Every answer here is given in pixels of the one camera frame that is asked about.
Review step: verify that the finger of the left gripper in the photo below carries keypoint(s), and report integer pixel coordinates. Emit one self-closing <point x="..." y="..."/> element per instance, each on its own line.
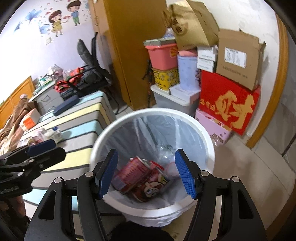
<point x="21" y="169"/>
<point x="41" y="145"/>

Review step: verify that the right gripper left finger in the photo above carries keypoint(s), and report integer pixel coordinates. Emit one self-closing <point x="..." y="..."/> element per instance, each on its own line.
<point x="53" y="218"/>

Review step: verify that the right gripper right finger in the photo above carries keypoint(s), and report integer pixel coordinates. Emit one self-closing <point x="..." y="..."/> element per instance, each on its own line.
<point x="239" y="218"/>

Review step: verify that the pink white carton box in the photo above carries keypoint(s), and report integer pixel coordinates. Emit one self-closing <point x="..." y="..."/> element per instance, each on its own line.
<point x="39" y="136"/>

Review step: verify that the white patterned paper cup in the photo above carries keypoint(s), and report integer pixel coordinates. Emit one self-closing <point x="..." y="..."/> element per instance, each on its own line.
<point x="54" y="134"/>

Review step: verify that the red snack box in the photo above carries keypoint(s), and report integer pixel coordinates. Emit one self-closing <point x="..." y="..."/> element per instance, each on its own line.
<point x="152" y="184"/>

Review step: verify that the red cylindrical snack can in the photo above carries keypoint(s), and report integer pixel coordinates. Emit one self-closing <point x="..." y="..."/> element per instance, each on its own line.
<point x="129" y="175"/>

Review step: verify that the clear plastic cup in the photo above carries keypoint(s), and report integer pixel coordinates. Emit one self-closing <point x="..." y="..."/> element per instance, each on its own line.
<point x="166" y="154"/>

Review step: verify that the white round trash bin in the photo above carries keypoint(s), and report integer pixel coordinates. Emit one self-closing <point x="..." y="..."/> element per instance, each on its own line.
<point x="154" y="135"/>

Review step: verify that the person's left hand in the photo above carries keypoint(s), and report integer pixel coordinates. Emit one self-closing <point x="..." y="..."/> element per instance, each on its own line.
<point x="17" y="204"/>

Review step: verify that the brown fleece blanket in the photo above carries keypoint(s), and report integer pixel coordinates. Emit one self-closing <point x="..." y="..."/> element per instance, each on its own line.
<point x="11" y="133"/>

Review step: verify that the orange white tissue pack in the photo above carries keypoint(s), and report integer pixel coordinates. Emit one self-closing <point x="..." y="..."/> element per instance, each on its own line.
<point x="30" y="120"/>

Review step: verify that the grey bedside drawer cabinet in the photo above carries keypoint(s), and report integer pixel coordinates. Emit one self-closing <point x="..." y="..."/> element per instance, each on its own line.
<point x="47" y="98"/>

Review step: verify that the striped bed sheet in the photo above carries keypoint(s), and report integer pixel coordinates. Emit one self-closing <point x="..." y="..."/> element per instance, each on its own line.
<point x="80" y="126"/>

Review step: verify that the wooden headboard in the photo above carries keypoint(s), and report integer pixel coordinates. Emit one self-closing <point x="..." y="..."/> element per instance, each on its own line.
<point x="7" y="107"/>

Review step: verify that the dark blue glasses case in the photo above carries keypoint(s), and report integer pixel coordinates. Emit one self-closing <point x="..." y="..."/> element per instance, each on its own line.
<point x="67" y="104"/>

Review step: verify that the red plaid bag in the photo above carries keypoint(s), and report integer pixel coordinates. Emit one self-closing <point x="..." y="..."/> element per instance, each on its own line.
<point x="73" y="76"/>

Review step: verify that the pink floral box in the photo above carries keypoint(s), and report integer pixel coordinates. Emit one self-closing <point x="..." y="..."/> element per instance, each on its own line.
<point x="219" y="133"/>

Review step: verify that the black office chair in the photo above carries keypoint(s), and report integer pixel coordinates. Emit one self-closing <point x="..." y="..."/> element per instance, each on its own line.
<point x="95" y="77"/>

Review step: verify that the red gift box gold characters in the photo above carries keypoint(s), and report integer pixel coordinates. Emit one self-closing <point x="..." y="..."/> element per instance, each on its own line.
<point x="228" y="101"/>

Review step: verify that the grey translucent storage box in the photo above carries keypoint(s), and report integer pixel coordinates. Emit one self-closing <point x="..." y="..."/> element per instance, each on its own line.
<point x="185" y="101"/>

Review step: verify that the yellow patterned tin box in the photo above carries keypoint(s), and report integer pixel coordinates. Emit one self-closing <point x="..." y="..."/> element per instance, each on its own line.
<point x="165" y="79"/>

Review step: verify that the large wooden wardrobe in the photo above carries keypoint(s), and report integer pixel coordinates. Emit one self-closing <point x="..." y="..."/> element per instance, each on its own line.
<point x="122" y="27"/>

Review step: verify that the lavender plastic bucket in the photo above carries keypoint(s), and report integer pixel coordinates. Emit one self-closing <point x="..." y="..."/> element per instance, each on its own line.
<point x="188" y="72"/>

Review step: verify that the pink plastic storage bin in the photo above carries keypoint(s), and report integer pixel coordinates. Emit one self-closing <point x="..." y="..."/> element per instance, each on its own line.
<point x="163" y="57"/>

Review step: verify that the brown cardboard shipping box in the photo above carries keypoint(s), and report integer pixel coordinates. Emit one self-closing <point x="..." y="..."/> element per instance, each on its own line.
<point x="240" y="57"/>

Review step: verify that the white small stacked boxes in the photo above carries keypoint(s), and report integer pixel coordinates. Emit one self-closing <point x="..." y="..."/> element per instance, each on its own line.
<point x="207" y="58"/>

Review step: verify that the brown paper bag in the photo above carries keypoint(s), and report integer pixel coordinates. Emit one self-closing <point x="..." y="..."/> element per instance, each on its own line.
<point x="193" y="25"/>

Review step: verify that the cartoon couple wall sticker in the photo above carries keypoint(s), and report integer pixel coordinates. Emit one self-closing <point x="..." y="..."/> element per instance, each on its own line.
<point x="49" y="20"/>

